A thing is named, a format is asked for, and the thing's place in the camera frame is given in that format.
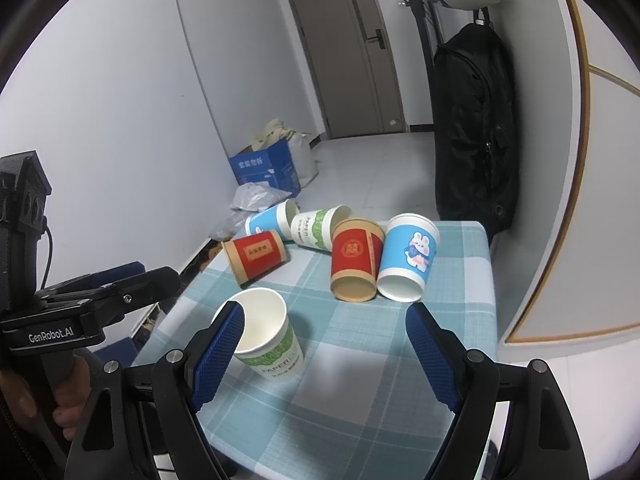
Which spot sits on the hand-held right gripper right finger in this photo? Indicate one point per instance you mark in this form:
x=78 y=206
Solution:
x=432 y=360

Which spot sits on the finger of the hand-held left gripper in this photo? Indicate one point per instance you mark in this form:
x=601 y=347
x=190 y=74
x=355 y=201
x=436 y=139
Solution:
x=122 y=271
x=135 y=292

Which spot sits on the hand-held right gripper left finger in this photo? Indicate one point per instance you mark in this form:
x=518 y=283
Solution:
x=220 y=355

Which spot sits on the green leaf white paper cup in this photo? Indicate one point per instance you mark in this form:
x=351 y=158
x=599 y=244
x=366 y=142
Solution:
x=317 y=227
x=267 y=330

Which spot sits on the blue rabbit print paper cup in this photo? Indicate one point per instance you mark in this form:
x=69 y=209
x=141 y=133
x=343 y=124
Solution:
x=407 y=260

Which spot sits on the small red paper cup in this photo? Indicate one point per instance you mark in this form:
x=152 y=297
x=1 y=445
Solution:
x=257 y=256

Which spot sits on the large red paper cup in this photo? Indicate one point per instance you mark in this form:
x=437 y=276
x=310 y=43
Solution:
x=356 y=260

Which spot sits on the plain blue paper cup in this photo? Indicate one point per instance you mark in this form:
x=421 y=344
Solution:
x=267 y=222

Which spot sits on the person's left hand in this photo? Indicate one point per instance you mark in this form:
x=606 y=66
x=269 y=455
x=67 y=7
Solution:
x=67 y=410

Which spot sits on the blue checked tablecloth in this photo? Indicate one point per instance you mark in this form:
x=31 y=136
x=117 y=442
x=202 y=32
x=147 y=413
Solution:
x=350 y=360

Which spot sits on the clear plastic bag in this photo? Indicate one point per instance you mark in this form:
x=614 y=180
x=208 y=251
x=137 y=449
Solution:
x=252 y=197

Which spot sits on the blue cardboard box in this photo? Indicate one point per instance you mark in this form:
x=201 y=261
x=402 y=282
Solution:
x=267 y=167

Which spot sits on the beige cloth bag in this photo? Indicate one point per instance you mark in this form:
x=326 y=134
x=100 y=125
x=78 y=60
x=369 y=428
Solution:
x=272 y=135

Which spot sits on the white sack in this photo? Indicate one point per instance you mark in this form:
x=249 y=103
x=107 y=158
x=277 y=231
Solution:
x=304 y=157

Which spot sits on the black hanging bag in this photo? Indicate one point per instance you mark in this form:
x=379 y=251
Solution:
x=472 y=135

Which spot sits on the grey door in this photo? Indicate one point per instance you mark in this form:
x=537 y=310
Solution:
x=345 y=60

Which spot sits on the black coat rack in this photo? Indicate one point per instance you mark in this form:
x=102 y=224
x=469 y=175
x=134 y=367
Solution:
x=426 y=35

